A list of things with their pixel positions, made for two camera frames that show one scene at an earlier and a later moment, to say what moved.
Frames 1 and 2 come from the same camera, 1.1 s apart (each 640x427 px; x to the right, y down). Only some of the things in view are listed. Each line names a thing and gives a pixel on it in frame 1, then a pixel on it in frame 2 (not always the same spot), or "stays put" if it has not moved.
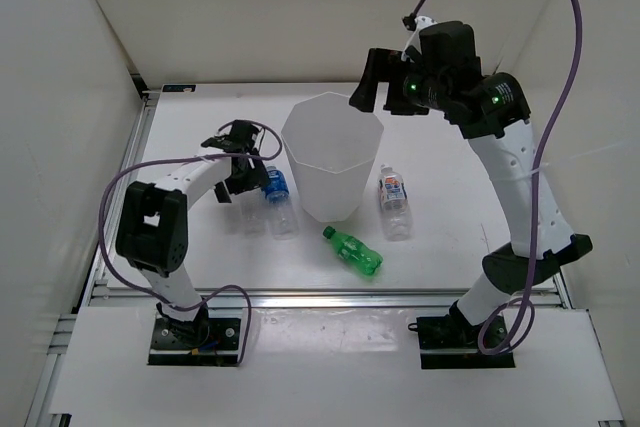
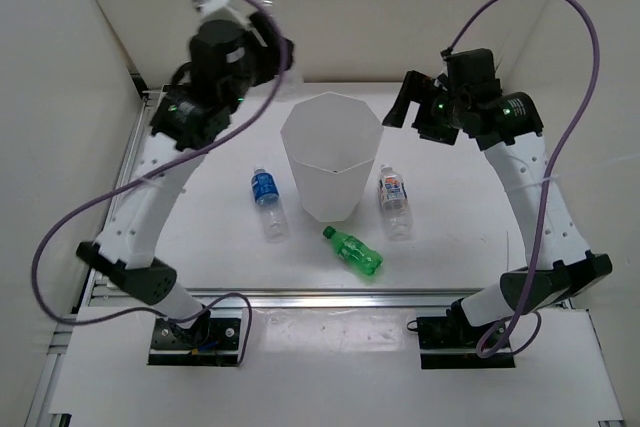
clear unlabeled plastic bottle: x=253 y=209 → x=291 y=86
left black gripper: x=257 y=177 → x=269 y=55
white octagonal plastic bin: x=331 y=145 stays put
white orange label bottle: x=395 y=207 stays put
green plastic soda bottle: x=354 y=252 stays put
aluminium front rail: x=309 y=297 stays put
